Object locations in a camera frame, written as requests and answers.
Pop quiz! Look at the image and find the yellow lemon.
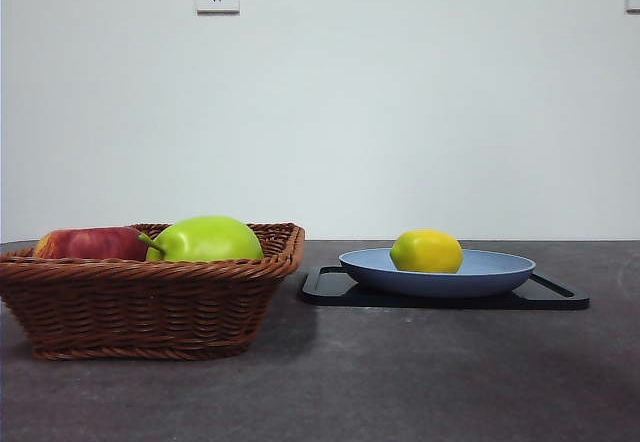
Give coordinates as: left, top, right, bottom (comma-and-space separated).
389, 228, 464, 274

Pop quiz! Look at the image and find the blue round plate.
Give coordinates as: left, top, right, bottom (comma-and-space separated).
338, 247, 537, 298

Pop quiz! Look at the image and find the brown wicker basket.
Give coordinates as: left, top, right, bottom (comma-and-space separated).
0, 221, 306, 362

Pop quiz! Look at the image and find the black flat tray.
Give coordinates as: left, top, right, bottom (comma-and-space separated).
298, 264, 591, 311

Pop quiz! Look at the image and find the green apple with stem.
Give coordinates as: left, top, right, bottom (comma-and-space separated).
139, 214, 265, 263

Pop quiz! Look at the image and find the red apple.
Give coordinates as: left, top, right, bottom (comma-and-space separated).
33, 226, 150, 262

